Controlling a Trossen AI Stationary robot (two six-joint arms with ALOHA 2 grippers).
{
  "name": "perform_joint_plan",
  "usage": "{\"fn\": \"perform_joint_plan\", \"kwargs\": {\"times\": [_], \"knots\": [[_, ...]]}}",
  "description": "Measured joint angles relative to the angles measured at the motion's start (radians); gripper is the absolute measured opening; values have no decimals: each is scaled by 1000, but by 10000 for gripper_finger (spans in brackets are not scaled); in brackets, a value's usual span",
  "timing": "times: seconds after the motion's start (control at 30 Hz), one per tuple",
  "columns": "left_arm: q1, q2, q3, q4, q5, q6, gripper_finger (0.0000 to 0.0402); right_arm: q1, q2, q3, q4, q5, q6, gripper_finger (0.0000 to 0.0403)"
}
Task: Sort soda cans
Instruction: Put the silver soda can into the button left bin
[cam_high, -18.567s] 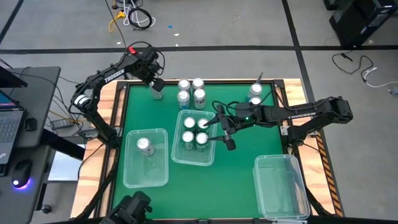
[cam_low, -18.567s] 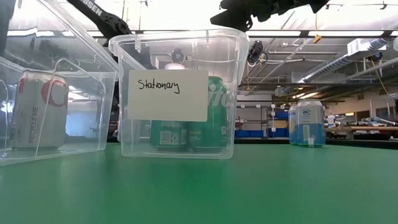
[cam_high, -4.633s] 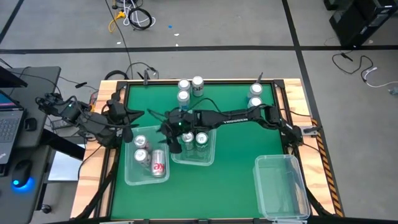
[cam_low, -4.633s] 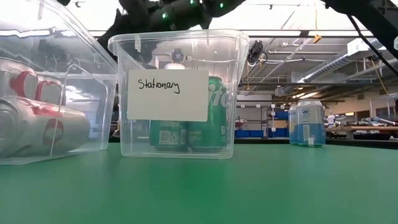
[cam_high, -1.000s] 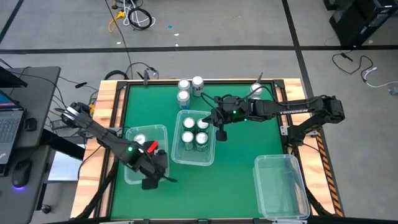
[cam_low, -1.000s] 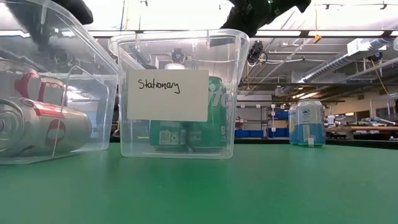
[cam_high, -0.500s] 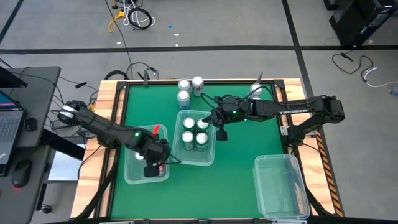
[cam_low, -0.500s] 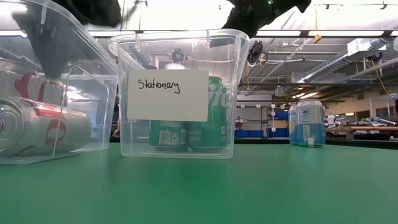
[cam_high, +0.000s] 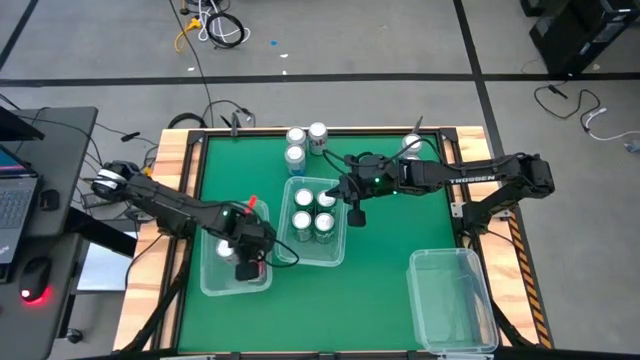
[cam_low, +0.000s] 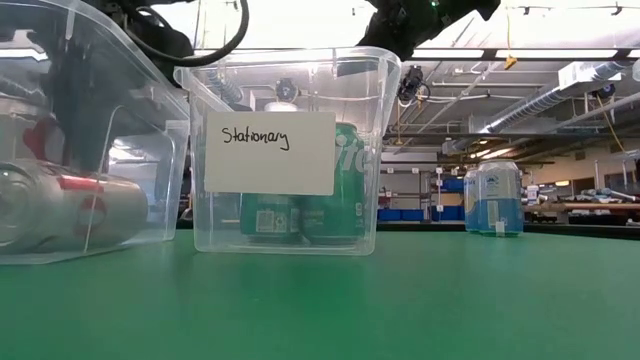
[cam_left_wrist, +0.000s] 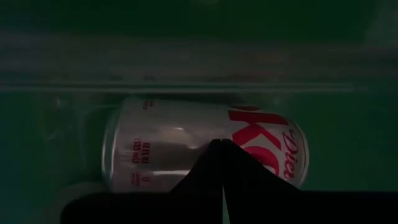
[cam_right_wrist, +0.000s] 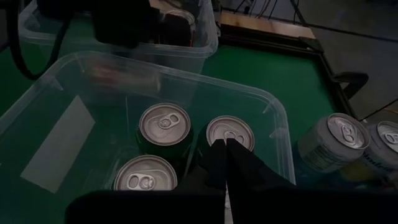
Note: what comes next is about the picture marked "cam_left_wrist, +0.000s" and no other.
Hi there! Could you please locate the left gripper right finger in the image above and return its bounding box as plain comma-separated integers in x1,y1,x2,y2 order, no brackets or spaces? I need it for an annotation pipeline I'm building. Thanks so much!
221,139,301,200

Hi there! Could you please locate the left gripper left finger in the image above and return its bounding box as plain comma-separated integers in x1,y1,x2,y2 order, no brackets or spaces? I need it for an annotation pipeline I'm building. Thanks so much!
170,139,224,200

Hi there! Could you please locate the silver red cola can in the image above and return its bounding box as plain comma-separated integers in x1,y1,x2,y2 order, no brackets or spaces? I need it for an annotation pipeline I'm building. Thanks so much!
101,98,310,194

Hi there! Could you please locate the clear plastic bin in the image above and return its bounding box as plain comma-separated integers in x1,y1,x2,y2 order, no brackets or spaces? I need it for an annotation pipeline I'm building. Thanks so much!
0,30,398,224

